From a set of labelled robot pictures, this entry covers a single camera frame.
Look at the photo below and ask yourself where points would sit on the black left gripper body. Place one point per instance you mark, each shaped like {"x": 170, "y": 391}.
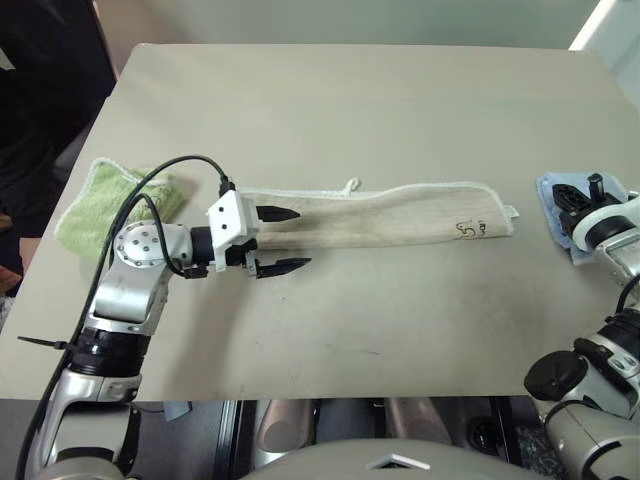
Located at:
{"x": 236, "y": 255}

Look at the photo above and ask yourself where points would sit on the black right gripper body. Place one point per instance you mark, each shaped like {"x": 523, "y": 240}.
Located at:
{"x": 570, "y": 222}

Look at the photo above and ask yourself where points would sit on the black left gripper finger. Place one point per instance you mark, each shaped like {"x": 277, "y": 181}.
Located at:
{"x": 277, "y": 214}
{"x": 280, "y": 267}

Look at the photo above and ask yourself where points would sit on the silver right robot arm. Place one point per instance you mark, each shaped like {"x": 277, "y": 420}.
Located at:
{"x": 590, "y": 415}

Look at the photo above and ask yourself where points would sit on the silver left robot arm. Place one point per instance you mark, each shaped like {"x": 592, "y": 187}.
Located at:
{"x": 132, "y": 295}

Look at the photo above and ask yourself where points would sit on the beige towel with loop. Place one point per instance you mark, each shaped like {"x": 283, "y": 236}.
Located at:
{"x": 390, "y": 217}

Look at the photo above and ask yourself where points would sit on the green terry towel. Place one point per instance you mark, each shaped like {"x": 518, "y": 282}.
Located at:
{"x": 100, "y": 210}

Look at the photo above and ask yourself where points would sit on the light blue cloth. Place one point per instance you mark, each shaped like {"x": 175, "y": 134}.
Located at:
{"x": 549, "y": 200}

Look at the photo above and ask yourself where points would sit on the white furniture panel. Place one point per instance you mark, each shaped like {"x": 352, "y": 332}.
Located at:
{"x": 607, "y": 27}

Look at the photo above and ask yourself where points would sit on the dark rounded robot leg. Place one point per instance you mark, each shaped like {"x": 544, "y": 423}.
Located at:
{"x": 285, "y": 430}
{"x": 417, "y": 422}

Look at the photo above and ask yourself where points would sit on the silver robot torso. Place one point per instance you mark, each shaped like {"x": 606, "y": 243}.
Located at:
{"x": 350, "y": 462}

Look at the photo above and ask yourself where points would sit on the person in dark clothes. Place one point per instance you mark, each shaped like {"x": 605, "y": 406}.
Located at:
{"x": 40, "y": 110}

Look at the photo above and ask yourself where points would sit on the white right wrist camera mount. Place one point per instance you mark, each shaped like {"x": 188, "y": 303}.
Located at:
{"x": 607, "y": 210}

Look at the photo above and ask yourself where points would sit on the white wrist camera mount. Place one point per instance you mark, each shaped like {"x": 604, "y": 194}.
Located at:
{"x": 607, "y": 210}
{"x": 229, "y": 216}

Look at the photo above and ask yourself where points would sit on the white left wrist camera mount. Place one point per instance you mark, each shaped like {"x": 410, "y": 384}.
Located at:
{"x": 229, "y": 216}

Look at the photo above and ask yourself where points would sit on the black table frame bar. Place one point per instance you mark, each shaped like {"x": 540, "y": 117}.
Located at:
{"x": 235, "y": 440}

